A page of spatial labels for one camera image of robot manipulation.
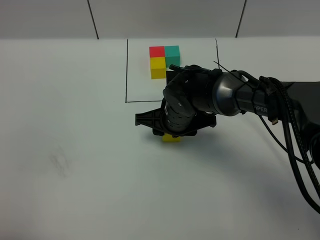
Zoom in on red template block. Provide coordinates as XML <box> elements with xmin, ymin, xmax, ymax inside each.
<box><xmin>149</xmin><ymin>46</ymin><xmax>165</xmax><ymax>58</ymax></box>

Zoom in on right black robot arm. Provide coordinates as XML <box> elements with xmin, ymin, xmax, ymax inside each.
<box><xmin>135</xmin><ymin>65</ymin><xmax>320</xmax><ymax>165</ymax></box>

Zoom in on green template block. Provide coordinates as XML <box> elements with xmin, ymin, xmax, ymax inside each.
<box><xmin>164</xmin><ymin>45</ymin><xmax>181</xmax><ymax>68</ymax></box>

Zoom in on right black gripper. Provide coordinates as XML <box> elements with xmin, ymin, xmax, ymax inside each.
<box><xmin>135</xmin><ymin>100</ymin><xmax>217</xmax><ymax>137</ymax></box>

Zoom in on black zip tie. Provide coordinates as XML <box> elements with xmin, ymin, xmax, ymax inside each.
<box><xmin>214</xmin><ymin>61</ymin><xmax>240</xmax><ymax>76</ymax></box>

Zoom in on right arm black cables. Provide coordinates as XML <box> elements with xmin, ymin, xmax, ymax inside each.
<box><xmin>234</xmin><ymin>71</ymin><xmax>320</xmax><ymax>215</ymax></box>

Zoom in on yellow template block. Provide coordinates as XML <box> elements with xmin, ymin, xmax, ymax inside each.
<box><xmin>150</xmin><ymin>57</ymin><xmax>167</xmax><ymax>79</ymax></box>

